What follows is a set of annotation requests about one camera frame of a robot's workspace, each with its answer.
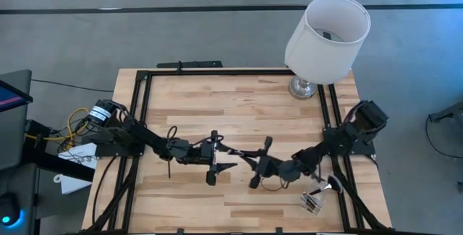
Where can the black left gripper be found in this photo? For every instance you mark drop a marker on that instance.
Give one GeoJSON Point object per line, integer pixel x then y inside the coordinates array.
{"type": "Point", "coordinates": [207, 152]}

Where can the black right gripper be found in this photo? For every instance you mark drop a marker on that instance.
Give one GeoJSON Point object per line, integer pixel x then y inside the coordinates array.
{"type": "Point", "coordinates": [270, 166]}

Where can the medium silver-ferrule makeup brush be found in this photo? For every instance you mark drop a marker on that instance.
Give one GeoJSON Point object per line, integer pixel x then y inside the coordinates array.
{"type": "Point", "coordinates": [235, 152]}

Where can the long pale-tipped makeup brush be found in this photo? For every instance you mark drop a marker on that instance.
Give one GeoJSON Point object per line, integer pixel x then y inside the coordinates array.
{"type": "Point", "coordinates": [308, 199]}

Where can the pointed silver-ferrule makeup brush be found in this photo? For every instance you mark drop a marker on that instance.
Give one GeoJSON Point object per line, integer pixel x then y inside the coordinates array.
{"type": "Point", "coordinates": [312, 202]}

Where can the white-ferrule dark-tip makeup brush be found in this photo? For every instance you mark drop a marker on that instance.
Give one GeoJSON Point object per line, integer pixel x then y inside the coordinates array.
{"type": "Point", "coordinates": [315, 205]}

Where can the large fluffy brown powder brush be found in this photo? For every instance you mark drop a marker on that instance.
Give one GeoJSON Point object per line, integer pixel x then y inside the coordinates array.
{"type": "Point", "coordinates": [334, 184]}

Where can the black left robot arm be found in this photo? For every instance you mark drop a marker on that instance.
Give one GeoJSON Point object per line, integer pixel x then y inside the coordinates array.
{"type": "Point", "coordinates": [144, 137]}

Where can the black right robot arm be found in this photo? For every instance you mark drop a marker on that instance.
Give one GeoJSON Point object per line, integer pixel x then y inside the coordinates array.
{"type": "Point", "coordinates": [325, 148]}

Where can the clear acrylic brush organizer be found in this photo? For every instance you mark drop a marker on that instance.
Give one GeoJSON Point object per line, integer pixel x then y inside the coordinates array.
{"type": "Point", "coordinates": [313, 212]}

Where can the black power strip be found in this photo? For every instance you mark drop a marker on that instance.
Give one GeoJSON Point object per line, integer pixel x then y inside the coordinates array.
{"type": "Point", "coordinates": [191, 64]}

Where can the white shade silver table lamp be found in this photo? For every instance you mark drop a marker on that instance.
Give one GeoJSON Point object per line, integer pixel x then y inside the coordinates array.
{"type": "Point", "coordinates": [318, 54]}

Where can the white printed paper sheet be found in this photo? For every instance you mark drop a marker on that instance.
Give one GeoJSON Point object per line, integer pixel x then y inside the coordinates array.
{"type": "Point", "coordinates": [81, 153]}

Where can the white folded paper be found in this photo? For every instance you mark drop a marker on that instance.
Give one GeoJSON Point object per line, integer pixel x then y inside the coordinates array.
{"type": "Point", "coordinates": [72, 184]}

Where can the black stand leg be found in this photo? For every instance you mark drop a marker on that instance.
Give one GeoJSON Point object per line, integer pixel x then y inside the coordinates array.
{"type": "Point", "coordinates": [448, 112]}

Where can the grey equipment cart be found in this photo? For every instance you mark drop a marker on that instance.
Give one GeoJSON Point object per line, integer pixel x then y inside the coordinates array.
{"type": "Point", "coordinates": [14, 137]}

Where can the black device with blue light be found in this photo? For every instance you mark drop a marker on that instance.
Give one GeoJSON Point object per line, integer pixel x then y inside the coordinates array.
{"type": "Point", "coordinates": [9, 211]}

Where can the black aluminium table frame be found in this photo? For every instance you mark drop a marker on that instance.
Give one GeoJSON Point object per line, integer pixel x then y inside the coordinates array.
{"type": "Point", "coordinates": [217, 72]}

